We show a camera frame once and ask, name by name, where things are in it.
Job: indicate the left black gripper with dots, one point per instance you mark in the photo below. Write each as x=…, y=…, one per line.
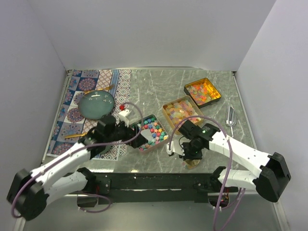
x=130, y=134

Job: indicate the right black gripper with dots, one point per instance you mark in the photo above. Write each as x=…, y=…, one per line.
x=198, y=156

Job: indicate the round gold tin lid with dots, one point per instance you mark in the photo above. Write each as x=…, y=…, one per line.
x=190, y=164

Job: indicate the silver metal scoop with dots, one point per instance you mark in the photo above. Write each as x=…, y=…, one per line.
x=231, y=118

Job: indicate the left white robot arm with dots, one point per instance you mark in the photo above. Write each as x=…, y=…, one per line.
x=32, y=191

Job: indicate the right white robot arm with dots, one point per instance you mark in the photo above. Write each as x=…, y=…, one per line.
x=268, y=174

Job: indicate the pink tin of star candies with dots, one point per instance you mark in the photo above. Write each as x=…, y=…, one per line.
x=154, y=132

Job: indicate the gold tin of pastel candies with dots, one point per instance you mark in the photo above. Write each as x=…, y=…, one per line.
x=181, y=108

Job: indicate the gold tin of neon candies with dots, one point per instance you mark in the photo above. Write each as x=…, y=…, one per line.
x=202, y=92

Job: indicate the black base bar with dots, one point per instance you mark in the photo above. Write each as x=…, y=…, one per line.
x=149, y=187

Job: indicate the gold spoon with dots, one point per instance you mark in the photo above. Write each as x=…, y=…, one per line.
x=75, y=135

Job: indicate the teal ceramic plate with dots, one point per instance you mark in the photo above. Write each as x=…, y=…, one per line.
x=96, y=104

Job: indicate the gold fork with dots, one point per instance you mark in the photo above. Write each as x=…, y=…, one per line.
x=106, y=88

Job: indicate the patterned placemat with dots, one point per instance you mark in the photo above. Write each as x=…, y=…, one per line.
x=69, y=120

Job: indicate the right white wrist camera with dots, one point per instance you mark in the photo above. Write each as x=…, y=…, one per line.
x=173, y=148

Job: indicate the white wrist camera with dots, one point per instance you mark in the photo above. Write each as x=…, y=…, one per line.
x=123, y=115
x=173, y=148

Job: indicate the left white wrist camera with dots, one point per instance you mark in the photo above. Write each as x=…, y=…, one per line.
x=123, y=115

